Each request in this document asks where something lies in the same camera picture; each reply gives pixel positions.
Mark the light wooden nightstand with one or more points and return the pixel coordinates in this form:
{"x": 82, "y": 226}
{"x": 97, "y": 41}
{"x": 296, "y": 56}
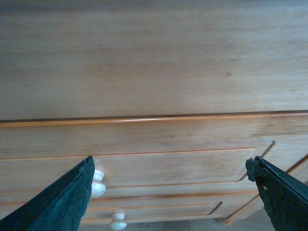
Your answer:
{"x": 115, "y": 60}

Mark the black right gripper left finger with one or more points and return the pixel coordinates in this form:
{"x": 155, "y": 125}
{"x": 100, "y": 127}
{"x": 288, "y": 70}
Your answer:
{"x": 59, "y": 207}

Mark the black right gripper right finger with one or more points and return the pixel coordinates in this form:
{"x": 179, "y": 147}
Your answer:
{"x": 284, "y": 197}

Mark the wooden drawer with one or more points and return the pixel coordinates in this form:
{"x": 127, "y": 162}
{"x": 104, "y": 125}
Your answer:
{"x": 229, "y": 207}
{"x": 150, "y": 157}

